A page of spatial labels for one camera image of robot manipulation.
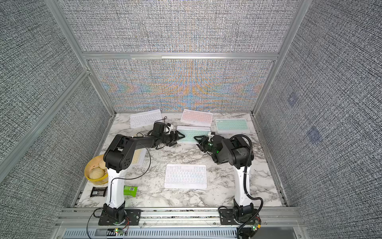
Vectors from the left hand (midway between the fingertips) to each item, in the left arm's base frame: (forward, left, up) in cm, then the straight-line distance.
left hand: (185, 137), depth 99 cm
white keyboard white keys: (-25, 0, -4) cm, 25 cm away
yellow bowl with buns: (-21, +50, +1) cm, 55 cm away
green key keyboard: (+12, -36, -5) cm, 38 cm away
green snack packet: (-32, +30, -4) cm, 44 cm away
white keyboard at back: (+22, +31, -5) cm, 38 cm away
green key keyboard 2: (+5, -4, -2) cm, 7 cm away
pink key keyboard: (+21, -9, -5) cm, 24 cm away
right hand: (+1, -6, 0) cm, 6 cm away
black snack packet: (-31, +47, -3) cm, 57 cm away
